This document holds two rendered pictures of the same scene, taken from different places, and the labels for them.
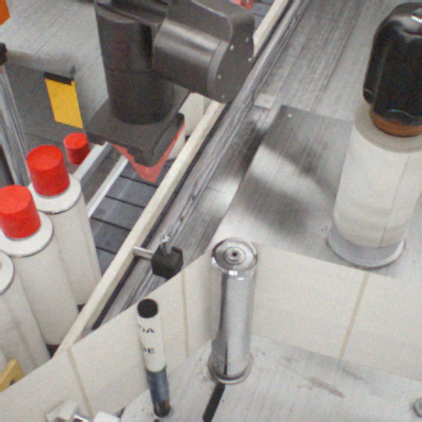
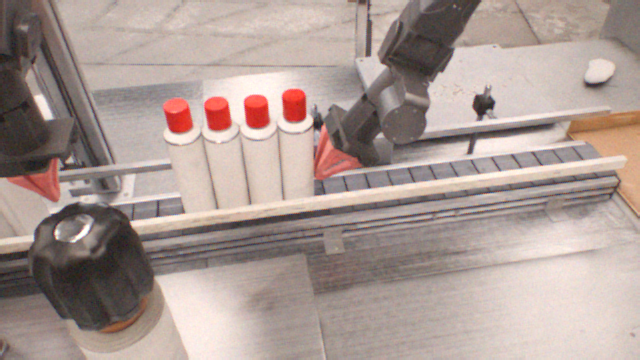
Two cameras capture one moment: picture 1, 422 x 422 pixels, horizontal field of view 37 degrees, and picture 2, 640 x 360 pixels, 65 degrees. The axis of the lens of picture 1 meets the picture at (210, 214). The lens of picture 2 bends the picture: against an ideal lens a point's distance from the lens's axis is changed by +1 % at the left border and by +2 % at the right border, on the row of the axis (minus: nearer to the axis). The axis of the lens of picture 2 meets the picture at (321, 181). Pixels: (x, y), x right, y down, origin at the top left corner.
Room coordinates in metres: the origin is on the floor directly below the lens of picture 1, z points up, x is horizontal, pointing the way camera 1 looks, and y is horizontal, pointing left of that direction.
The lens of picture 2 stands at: (0.50, -0.50, 1.47)
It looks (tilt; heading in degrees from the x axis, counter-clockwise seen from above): 44 degrees down; 57
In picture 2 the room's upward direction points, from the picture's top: straight up
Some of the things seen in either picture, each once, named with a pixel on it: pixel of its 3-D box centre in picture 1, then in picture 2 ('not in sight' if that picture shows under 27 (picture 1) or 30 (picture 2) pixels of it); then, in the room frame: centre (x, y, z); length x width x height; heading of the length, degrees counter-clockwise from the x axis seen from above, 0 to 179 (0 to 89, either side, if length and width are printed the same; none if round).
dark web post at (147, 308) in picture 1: (155, 364); not in sight; (0.26, 0.05, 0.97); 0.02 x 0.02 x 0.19
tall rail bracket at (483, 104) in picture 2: not in sight; (483, 131); (1.12, -0.07, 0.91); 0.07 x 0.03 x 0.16; 68
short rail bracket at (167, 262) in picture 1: (168, 268); not in sight; (0.42, 0.05, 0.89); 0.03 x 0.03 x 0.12; 68
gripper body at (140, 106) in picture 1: (139, 88); (15, 126); (0.45, 0.06, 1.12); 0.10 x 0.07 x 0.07; 157
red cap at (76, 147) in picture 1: (77, 148); not in sight; (0.67, 0.19, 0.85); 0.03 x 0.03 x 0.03
